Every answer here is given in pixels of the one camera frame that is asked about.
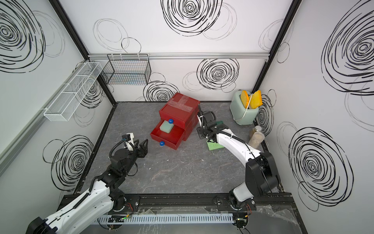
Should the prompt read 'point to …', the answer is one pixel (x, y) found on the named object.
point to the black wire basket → (127, 69)
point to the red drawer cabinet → (178, 97)
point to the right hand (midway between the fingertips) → (203, 129)
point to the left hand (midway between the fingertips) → (142, 140)
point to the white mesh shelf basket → (71, 95)
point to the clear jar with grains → (256, 138)
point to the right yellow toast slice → (256, 99)
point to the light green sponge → (214, 146)
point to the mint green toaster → (241, 114)
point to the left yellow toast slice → (244, 98)
